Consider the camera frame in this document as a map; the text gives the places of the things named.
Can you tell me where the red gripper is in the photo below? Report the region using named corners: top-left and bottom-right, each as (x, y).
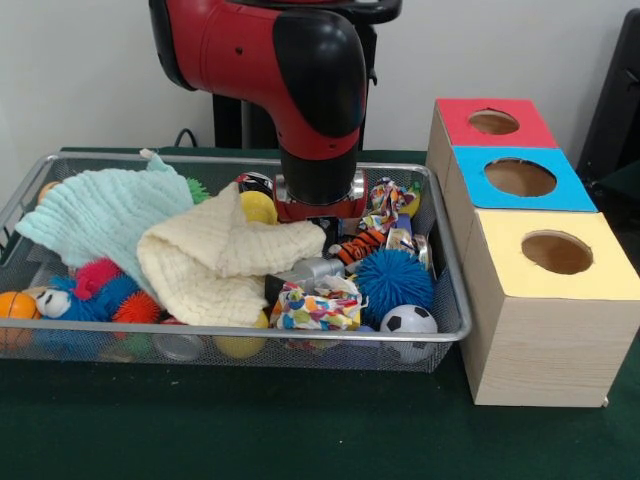
top-left (273, 169), bottom-right (366, 254)

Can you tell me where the blue spiky ball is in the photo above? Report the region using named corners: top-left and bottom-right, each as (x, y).
top-left (354, 249), bottom-right (435, 316)

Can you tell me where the black looped cable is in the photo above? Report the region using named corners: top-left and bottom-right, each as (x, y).
top-left (172, 128), bottom-right (202, 149)

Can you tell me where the orange striped tiger plush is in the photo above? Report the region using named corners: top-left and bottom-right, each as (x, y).
top-left (337, 229), bottom-right (389, 266)

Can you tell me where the black chair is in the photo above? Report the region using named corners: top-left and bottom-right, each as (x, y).
top-left (574, 8), bottom-right (640, 176)

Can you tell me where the yellow ball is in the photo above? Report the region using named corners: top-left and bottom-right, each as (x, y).
top-left (214, 309), bottom-right (270, 359)

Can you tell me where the small orange basketball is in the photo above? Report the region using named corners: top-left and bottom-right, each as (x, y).
top-left (0, 290), bottom-right (42, 346)

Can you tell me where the blue spiky toy with eyes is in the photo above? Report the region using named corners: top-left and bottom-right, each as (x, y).
top-left (35, 273), bottom-right (144, 324)

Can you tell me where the wooden box with three holes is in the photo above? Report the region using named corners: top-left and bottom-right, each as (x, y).
top-left (426, 97), bottom-right (640, 407)

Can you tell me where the silver mesh bin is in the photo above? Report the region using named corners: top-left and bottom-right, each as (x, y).
top-left (0, 149), bottom-right (474, 375)

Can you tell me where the dark green tablecloth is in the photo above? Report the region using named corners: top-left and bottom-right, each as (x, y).
top-left (0, 146), bottom-right (640, 480)

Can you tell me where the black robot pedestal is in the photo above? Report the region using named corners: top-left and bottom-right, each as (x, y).
top-left (212, 0), bottom-right (404, 151)

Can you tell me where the small soccer ball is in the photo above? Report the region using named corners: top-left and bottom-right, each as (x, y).
top-left (379, 304), bottom-right (439, 364)

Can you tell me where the cream cloth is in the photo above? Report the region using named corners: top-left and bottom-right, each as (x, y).
top-left (137, 182), bottom-right (327, 329)

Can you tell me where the grey robot toy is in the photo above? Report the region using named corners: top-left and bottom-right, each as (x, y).
top-left (264, 257), bottom-right (346, 301)

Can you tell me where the mint green cloth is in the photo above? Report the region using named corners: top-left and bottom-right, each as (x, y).
top-left (15, 148), bottom-right (196, 296)

